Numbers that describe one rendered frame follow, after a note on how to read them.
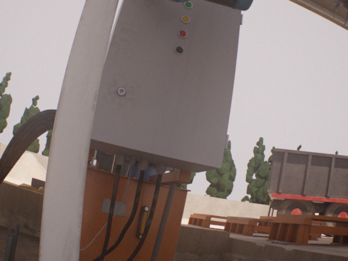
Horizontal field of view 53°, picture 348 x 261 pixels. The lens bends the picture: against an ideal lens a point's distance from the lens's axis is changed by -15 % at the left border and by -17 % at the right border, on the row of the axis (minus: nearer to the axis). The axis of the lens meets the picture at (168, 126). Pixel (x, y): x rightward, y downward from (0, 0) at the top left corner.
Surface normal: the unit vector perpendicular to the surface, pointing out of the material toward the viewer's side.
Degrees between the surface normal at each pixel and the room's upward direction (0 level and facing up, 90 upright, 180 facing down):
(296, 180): 90
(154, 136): 90
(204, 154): 90
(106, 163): 90
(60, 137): 80
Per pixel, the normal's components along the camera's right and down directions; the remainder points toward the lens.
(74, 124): 0.29, -0.32
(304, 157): -0.30, -0.26
